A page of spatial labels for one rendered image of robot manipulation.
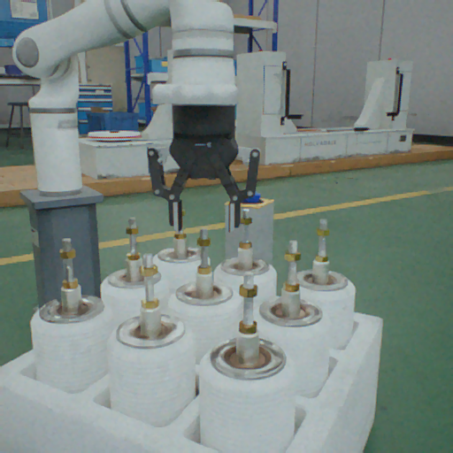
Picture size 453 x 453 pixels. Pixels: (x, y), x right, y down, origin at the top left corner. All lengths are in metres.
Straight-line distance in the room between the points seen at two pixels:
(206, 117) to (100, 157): 2.13
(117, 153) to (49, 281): 1.66
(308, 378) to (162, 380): 0.17
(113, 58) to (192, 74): 6.54
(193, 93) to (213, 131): 0.06
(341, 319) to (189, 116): 0.34
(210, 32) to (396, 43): 6.16
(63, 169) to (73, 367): 0.55
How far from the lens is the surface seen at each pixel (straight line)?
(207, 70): 0.54
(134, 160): 2.72
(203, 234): 0.60
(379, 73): 4.24
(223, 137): 0.57
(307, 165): 3.33
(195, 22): 0.55
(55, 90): 1.08
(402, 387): 0.95
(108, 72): 7.04
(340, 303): 0.66
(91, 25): 0.97
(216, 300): 0.60
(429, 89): 6.32
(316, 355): 0.57
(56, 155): 1.05
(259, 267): 0.72
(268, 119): 3.25
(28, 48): 1.04
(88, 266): 1.09
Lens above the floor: 0.50
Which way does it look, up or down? 15 degrees down
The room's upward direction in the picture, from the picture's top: straight up
